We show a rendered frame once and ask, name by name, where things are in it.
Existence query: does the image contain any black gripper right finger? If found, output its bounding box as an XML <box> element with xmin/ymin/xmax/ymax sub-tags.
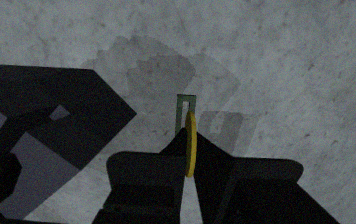
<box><xmin>193</xmin><ymin>132</ymin><xmax>304</xmax><ymax>224</ymax></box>

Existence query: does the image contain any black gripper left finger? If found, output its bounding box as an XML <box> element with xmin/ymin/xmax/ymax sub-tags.
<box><xmin>106</xmin><ymin>127</ymin><xmax>188</xmax><ymax>213</ymax></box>

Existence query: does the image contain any gold coin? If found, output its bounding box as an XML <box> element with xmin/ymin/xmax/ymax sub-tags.
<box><xmin>184</xmin><ymin>111</ymin><xmax>197</xmax><ymax>177</ymax></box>

